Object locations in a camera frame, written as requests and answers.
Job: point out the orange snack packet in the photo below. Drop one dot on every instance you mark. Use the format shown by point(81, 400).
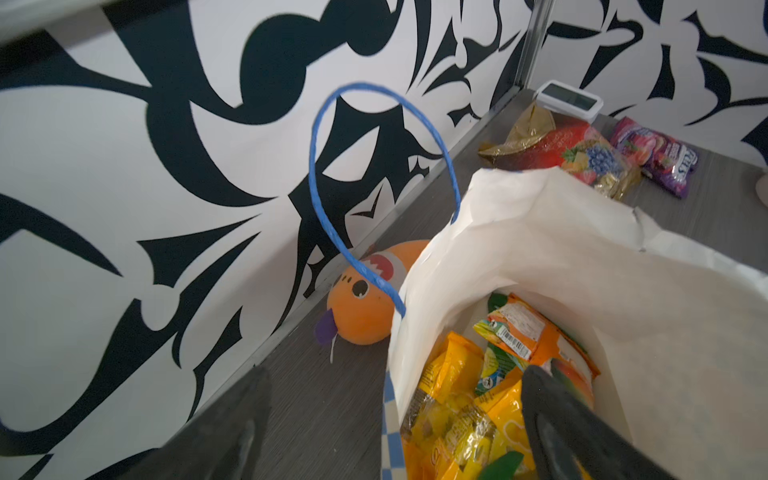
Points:
point(517, 333)

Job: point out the white digital thermometer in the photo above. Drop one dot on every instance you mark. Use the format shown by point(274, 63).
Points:
point(564, 99)

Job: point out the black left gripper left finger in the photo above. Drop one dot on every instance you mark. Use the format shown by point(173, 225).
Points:
point(222, 442)

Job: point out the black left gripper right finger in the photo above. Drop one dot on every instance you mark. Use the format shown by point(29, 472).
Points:
point(567, 439)

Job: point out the purple candy packet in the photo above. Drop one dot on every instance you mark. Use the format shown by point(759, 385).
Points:
point(663, 159)

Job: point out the red fruit candy bag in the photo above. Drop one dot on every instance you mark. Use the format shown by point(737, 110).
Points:
point(542, 139)

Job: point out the yellow snack packet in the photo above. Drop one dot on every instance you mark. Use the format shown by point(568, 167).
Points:
point(465, 420)

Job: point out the orange plush toy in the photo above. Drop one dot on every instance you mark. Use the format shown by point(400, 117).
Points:
point(356, 310)

